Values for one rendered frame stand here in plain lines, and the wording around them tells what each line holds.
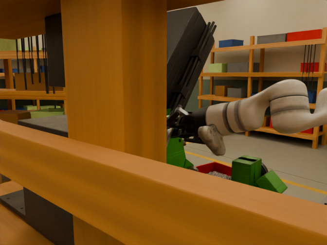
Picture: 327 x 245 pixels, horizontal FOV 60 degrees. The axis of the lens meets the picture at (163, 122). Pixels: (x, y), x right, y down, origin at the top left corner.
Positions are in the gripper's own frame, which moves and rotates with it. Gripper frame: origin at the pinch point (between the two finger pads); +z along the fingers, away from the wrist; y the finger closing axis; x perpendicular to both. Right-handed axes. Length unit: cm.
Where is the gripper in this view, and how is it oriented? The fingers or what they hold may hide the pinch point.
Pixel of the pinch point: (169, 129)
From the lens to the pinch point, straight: 75.8
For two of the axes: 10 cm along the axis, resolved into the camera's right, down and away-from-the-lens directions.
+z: -7.4, 1.6, 6.6
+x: -3.3, 7.7, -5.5
